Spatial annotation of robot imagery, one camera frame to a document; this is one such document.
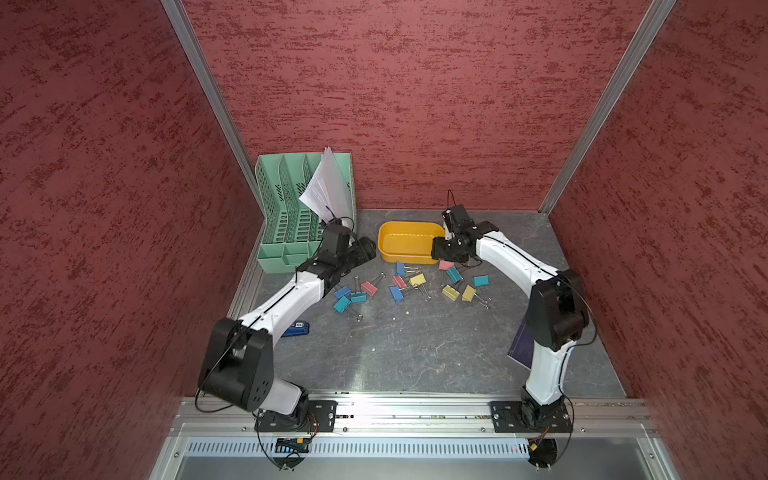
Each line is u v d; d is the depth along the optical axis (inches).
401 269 40.1
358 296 37.7
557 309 19.8
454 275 39.3
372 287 38.5
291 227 43.4
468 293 38.1
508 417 29.2
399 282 38.5
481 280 39.5
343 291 37.5
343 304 36.9
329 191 37.3
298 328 33.8
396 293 37.3
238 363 17.0
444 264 39.5
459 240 26.9
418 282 39.0
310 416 28.9
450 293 37.3
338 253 26.0
